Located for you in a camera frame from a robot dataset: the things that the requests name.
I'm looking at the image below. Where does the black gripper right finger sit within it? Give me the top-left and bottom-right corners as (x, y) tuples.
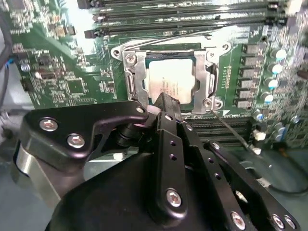
(169, 96), (301, 231)

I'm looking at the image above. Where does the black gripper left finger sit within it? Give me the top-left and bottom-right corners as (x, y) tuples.
(13, 92), (190, 219)

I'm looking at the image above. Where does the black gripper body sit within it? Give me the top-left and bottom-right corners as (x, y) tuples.
(47, 151), (231, 231)

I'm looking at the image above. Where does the wire locking lever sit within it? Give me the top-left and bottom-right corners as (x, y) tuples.
(210, 108), (262, 154)
(122, 25), (238, 51)

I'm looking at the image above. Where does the metal socket cover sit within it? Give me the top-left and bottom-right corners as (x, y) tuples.
(133, 47), (214, 114)

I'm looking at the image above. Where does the silver CPU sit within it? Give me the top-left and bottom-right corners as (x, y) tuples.
(143, 50), (202, 105)

